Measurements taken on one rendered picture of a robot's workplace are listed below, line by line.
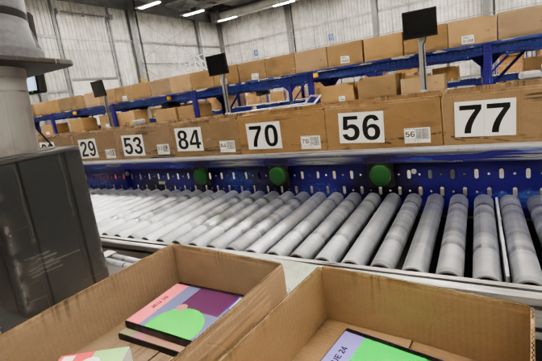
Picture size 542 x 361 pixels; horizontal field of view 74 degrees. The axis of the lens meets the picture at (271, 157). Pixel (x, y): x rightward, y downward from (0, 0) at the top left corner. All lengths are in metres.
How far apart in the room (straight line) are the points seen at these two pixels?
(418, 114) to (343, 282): 0.79
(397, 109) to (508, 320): 0.86
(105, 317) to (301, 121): 0.95
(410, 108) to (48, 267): 1.08
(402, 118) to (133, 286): 0.95
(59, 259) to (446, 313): 0.73
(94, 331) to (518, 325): 0.63
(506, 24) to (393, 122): 4.60
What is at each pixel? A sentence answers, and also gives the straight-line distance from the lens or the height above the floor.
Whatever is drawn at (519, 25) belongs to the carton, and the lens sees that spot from 5.81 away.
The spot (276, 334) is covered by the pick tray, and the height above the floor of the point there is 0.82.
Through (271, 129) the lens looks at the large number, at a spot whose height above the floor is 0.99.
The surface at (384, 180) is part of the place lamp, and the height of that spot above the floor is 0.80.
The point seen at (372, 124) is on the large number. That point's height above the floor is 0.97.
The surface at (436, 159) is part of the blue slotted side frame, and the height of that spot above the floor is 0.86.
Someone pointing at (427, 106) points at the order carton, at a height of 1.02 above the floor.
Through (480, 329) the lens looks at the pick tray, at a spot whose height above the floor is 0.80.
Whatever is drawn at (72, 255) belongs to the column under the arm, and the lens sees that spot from 0.91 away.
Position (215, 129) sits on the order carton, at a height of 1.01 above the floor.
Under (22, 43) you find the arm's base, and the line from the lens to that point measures 0.89.
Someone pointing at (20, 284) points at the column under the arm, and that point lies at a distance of 0.89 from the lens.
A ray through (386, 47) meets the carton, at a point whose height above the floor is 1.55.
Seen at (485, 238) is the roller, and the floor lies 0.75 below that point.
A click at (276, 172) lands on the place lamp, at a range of 1.40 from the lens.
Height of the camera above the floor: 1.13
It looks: 10 degrees down
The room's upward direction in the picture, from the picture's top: 8 degrees counter-clockwise
